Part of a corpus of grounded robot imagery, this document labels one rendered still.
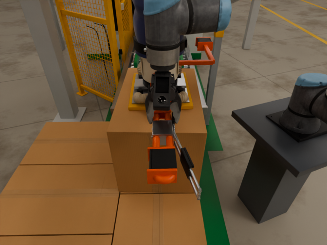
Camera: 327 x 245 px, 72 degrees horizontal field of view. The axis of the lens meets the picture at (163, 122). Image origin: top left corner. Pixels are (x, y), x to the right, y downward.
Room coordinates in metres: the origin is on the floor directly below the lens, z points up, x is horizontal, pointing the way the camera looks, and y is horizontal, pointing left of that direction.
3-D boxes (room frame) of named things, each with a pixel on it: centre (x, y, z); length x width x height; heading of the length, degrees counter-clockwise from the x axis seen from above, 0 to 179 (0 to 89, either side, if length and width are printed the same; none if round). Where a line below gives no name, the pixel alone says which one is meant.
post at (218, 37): (1.93, -0.46, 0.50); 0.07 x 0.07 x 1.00; 1
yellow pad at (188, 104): (1.00, -0.08, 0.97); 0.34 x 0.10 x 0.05; 2
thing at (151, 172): (0.40, 0.00, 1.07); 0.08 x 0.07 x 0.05; 2
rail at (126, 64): (2.51, 0.38, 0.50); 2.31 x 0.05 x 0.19; 1
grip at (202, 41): (1.30, -0.23, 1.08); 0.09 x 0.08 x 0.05; 92
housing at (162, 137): (0.53, 0.00, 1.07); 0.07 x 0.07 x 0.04; 2
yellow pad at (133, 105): (0.99, 0.11, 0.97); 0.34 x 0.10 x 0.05; 2
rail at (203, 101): (2.52, -0.28, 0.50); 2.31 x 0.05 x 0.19; 1
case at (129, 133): (0.98, 0.02, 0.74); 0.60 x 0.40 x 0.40; 179
